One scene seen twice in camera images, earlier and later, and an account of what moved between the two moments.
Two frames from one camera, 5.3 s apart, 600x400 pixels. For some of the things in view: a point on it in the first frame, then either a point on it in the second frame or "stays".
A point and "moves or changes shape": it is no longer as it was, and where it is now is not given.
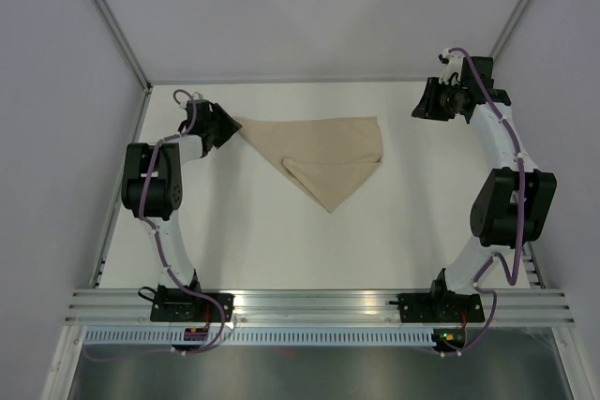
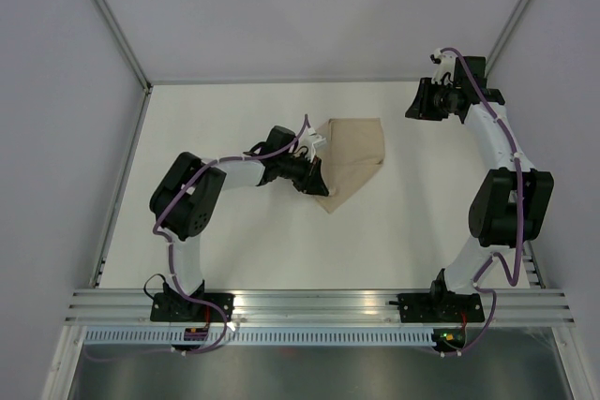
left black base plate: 189,307 stays
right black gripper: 427,106 stays
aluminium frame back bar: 289,83 stays
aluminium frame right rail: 534,274 stays
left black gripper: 230,127 → 312,182
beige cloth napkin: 327,156 moves or changes shape
